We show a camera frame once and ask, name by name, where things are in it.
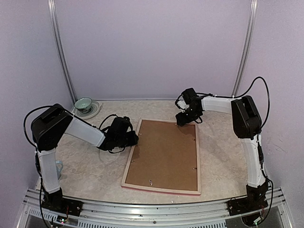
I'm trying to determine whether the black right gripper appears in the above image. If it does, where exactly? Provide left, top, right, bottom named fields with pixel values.
left=175, top=107, right=200, bottom=126

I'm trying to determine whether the brown backing board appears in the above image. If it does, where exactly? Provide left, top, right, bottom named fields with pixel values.
left=124, top=120, right=198, bottom=191

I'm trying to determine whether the pink wooden picture frame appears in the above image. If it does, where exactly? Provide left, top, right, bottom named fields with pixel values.
left=120, top=118, right=202, bottom=196

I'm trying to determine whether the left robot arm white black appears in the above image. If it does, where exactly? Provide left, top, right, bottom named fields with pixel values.
left=31, top=104, right=139, bottom=211

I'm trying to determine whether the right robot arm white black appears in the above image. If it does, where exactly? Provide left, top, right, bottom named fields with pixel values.
left=175, top=88, right=266, bottom=188

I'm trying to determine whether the green ceramic bowl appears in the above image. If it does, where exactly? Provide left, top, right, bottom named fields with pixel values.
left=74, top=97, right=93, bottom=113

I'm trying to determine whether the white and blue mug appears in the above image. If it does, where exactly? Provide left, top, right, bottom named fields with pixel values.
left=55, top=160, right=64, bottom=179

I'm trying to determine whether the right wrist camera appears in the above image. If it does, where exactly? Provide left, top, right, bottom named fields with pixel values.
left=175, top=100, right=189, bottom=112

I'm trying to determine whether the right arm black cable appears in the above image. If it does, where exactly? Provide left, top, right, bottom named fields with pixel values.
left=175, top=76, right=274, bottom=221

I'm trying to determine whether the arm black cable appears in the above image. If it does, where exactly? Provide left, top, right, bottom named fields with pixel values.
left=175, top=76, right=274, bottom=221
left=22, top=105, right=129, bottom=228

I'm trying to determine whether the aluminium front rail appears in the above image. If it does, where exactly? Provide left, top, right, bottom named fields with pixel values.
left=21, top=185, right=293, bottom=228

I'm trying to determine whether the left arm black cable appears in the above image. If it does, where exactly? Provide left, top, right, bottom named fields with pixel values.
left=22, top=105, right=129, bottom=228

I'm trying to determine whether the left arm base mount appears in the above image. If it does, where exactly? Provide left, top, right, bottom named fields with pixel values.
left=42, top=187, right=83, bottom=217

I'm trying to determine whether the right aluminium corner post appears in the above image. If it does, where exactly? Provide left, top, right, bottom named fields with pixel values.
left=231, top=0, right=258, bottom=96

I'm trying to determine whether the aluminium corner post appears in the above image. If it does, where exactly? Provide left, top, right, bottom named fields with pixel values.
left=47, top=0, right=77, bottom=104
left=231, top=0, right=258, bottom=96

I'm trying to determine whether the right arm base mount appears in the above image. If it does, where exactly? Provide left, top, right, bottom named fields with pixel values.
left=227, top=182, right=268, bottom=216

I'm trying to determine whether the left aluminium corner post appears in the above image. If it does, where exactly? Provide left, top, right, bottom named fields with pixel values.
left=47, top=0, right=77, bottom=104

